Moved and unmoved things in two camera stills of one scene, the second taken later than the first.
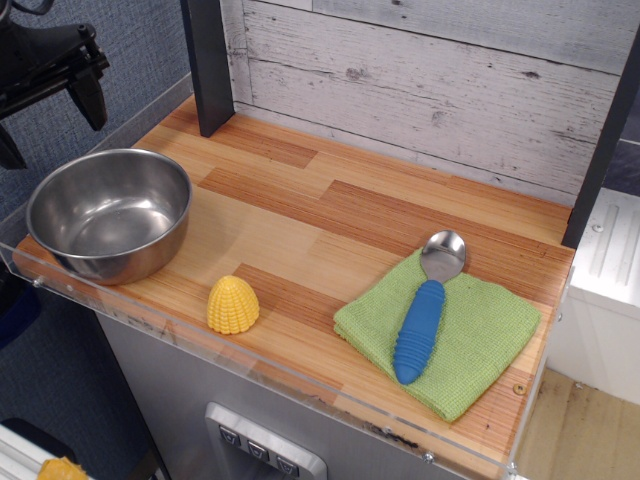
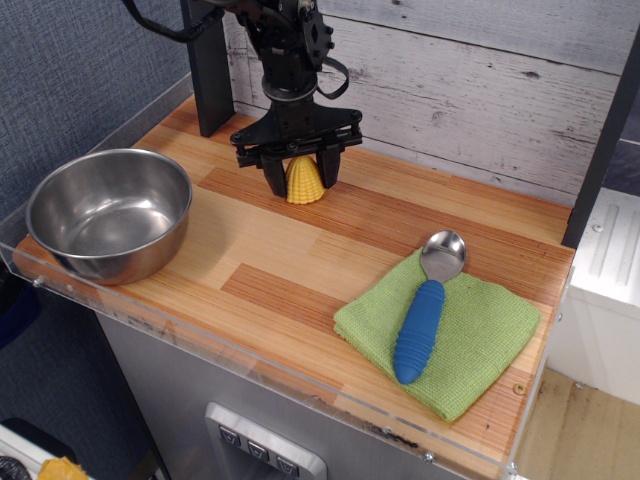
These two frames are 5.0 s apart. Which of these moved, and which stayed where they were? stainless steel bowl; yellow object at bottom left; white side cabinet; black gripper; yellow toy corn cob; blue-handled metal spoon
Moved: black gripper; yellow toy corn cob
Stayed: yellow object at bottom left; blue-handled metal spoon; white side cabinet; stainless steel bowl
